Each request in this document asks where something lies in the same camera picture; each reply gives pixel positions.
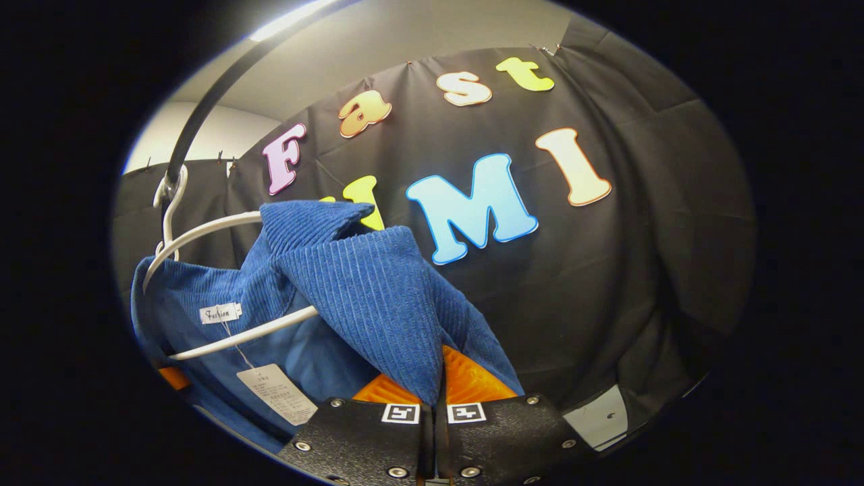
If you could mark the black metal clothes rack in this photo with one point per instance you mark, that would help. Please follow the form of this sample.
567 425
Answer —
202 115

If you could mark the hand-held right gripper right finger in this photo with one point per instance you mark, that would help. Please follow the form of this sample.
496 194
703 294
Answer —
499 439

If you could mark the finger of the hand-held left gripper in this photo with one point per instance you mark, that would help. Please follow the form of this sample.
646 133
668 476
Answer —
174 378

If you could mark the grey paper hang tag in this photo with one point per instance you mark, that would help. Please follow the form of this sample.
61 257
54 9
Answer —
277 395

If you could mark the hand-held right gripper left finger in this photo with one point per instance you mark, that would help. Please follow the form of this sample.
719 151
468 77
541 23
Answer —
358 439

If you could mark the white clothes hanger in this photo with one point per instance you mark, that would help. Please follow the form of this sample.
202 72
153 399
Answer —
270 325

